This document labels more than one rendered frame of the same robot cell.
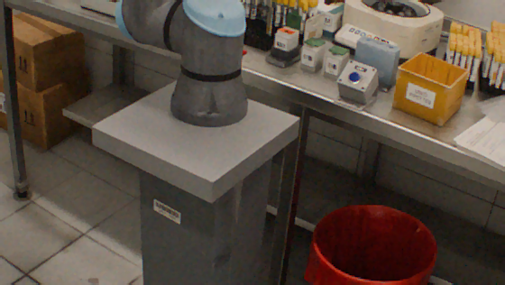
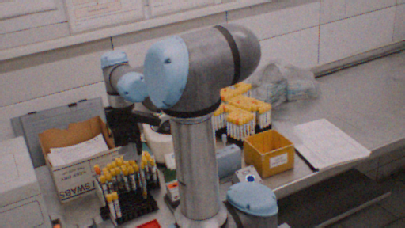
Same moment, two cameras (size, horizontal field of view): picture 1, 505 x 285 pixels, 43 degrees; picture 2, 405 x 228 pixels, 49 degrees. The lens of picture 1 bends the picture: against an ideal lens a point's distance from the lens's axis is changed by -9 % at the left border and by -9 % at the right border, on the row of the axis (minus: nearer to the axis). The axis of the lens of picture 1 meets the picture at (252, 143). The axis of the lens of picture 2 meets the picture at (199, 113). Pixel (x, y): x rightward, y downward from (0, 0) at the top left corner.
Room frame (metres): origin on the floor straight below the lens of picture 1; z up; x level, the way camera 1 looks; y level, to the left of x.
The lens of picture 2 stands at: (0.80, 0.84, 1.79)
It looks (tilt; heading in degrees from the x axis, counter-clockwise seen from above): 27 degrees down; 305
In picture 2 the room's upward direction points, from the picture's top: 6 degrees counter-clockwise
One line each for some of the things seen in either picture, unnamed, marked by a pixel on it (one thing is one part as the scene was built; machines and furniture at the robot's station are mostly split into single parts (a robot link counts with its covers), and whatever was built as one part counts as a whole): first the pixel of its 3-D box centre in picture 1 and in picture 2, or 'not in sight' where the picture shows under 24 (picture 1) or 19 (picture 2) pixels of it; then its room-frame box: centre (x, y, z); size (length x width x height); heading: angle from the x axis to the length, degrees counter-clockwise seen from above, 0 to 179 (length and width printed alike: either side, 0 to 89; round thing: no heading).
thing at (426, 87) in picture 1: (430, 88); (268, 153); (1.37, -0.39, 0.92); 0.13 x 0.13 x 0.10; 56
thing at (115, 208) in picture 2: (249, 18); (126, 197); (1.67, 0.04, 0.93); 0.17 x 0.09 x 0.11; 60
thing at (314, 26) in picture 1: (281, 18); (127, 182); (1.74, -0.05, 0.91); 0.20 x 0.10 x 0.07; 59
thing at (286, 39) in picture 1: (286, 42); (174, 192); (1.55, -0.06, 0.92); 0.05 x 0.04 x 0.06; 148
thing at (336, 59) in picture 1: (336, 62); not in sight; (1.49, -0.18, 0.91); 0.05 x 0.04 x 0.07; 149
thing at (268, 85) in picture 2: not in sight; (265, 81); (1.61, -0.88, 0.97); 0.26 x 0.17 x 0.19; 80
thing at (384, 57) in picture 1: (376, 62); (225, 162); (1.48, -0.27, 0.92); 0.10 x 0.07 x 0.10; 61
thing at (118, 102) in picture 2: not in sight; (121, 97); (1.64, 0.01, 1.27); 0.08 x 0.08 x 0.05
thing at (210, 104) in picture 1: (209, 85); not in sight; (1.19, 0.09, 0.97); 0.15 x 0.15 x 0.10
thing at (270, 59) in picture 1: (285, 52); (176, 199); (1.55, -0.06, 0.89); 0.09 x 0.05 x 0.04; 148
